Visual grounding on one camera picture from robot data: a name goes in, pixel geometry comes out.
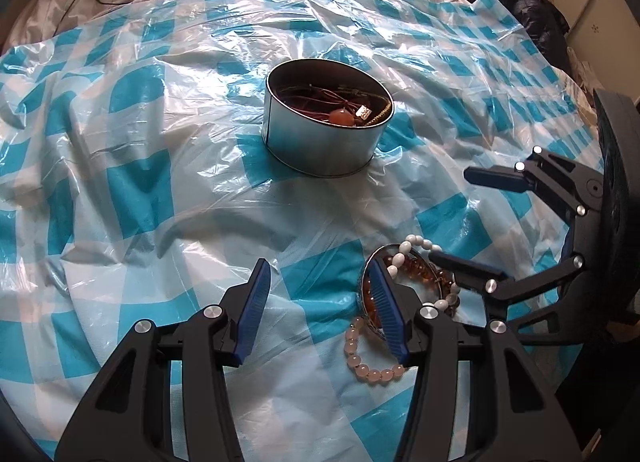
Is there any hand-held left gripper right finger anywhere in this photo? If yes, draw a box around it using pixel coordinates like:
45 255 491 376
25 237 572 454
366 258 583 462

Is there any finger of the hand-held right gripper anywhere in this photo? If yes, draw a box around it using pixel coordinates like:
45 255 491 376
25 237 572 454
464 145 606 219
428 251 588 347

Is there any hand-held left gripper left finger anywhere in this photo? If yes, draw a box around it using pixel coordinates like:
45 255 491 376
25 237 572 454
55 258 273 462

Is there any amber bead bracelet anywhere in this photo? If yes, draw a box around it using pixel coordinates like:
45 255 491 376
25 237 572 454
362 255 490 319

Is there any pink bead bracelet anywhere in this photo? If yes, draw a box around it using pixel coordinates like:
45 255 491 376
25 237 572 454
343 315 407 384

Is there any white bead bracelet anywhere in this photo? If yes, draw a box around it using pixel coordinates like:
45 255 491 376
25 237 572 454
386 235 464 319

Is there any gold chain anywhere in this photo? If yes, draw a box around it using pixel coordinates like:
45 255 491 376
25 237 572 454
366 96 392 126

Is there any round metal tin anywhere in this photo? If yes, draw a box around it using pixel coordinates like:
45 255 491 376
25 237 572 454
261 60 395 177

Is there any red cord necklace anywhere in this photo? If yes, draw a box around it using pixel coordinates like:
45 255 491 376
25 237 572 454
274 84 362 121

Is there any black plastic bag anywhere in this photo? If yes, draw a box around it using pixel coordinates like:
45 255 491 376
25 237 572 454
492 0 572 70

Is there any blue checkered plastic sheet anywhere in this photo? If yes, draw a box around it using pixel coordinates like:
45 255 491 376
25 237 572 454
0 0 613 462

